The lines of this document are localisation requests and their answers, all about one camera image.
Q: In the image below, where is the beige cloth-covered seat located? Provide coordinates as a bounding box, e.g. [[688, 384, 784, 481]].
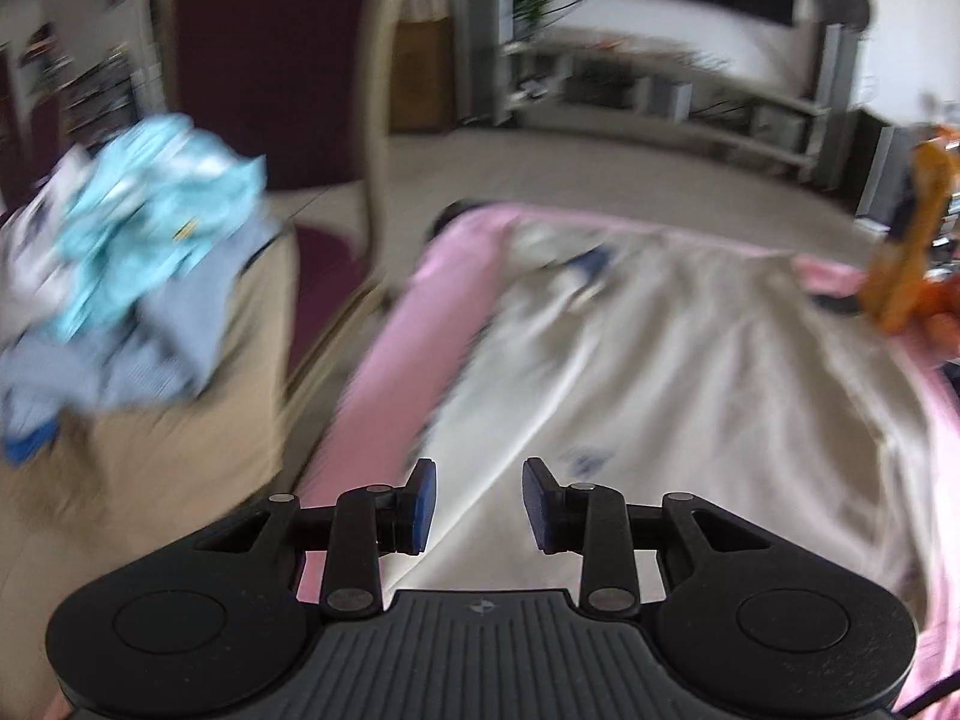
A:
[[0, 229, 302, 720]]

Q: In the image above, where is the small silver speaker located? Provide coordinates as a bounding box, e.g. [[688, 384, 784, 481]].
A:
[[647, 79, 695, 122]]

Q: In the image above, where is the beige shirt with blue trim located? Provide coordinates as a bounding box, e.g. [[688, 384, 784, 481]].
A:
[[416, 214, 938, 616]]

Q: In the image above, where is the light blue patterned garment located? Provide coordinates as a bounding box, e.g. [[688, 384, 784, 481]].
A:
[[56, 115, 269, 340]]

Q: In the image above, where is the white patterned garment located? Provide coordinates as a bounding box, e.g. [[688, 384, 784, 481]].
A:
[[0, 148, 97, 338]]

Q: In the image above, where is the dark shelf unit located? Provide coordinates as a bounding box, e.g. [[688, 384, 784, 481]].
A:
[[64, 52, 152, 149]]

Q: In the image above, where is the pink blanket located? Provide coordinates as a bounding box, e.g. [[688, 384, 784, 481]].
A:
[[296, 202, 960, 720]]

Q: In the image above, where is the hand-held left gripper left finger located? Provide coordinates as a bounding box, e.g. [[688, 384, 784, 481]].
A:
[[195, 457, 438, 620]]

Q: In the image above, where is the orange juice bottle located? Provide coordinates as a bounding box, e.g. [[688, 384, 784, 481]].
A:
[[861, 141, 952, 336]]

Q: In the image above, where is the maroon chair with gold frame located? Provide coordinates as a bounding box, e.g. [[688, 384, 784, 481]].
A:
[[169, 0, 412, 410], [0, 45, 62, 205]]

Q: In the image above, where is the tall silver speaker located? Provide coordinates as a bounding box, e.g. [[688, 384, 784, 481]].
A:
[[808, 21, 863, 188], [456, 0, 518, 130]]

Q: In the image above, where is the wooden cabinet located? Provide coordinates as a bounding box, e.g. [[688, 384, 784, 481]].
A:
[[390, 15, 458, 133]]

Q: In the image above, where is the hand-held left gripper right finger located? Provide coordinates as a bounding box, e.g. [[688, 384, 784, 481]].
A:
[[522, 457, 767, 620]]

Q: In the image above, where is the blue-grey knit garment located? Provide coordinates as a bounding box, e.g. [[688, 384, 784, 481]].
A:
[[0, 214, 284, 466]]

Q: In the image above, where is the black cable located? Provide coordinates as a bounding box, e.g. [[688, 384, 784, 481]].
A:
[[892, 679, 960, 720]]

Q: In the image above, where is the grey television stand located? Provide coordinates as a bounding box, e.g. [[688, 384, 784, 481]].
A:
[[501, 26, 835, 182]]

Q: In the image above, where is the green potted plant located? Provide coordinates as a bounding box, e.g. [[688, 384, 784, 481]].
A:
[[512, 0, 561, 40]]

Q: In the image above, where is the dark round object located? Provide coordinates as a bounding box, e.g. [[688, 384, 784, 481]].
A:
[[820, 0, 875, 32]]

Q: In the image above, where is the black subwoofer box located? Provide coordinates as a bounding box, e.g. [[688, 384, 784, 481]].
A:
[[851, 109, 920, 220]]

